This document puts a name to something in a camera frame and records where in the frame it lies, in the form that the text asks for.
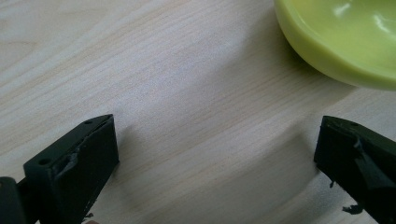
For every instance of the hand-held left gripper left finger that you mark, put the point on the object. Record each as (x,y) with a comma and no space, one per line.
(74,174)

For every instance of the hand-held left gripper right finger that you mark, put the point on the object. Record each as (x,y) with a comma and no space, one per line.
(358,155)

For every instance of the green plastic bowl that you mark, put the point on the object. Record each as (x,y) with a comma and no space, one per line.
(348,37)

